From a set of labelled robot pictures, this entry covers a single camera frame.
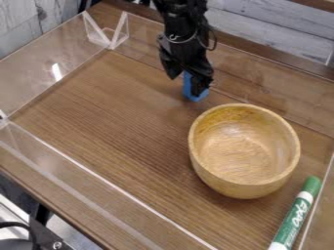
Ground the light wooden bowl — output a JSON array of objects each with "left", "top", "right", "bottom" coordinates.
[{"left": 188, "top": 104, "right": 302, "bottom": 199}]

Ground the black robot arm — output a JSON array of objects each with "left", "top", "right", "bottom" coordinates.
[{"left": 152, "top": 0, "right": 216, "bottom": 100}]

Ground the green Expo marker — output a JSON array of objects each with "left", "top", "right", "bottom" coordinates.
[{"left": 267, "top": 176, "right": 322, "bottom": 250}]

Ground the clear acrylic tray wall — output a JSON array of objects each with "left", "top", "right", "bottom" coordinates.
[{"left": 0, "top": 7, "right": 334, "bottom": 250}]

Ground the black cable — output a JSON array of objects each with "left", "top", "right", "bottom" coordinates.
[{"left": 0, "top": 221, "right": 43, "bottom": 250}]

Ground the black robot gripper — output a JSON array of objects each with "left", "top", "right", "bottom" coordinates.
[{"left": 158, "top": 32, "right": 214, "bottom": 97}]

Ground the black metal bracket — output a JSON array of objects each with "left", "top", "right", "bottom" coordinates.
[{"left": 28, "top": 219, "right": 75, "bottom": 250}]

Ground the blue rectangular block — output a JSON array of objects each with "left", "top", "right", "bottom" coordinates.
[{"left": 183, "top": 72, "right": 208, "bottom": 102}]

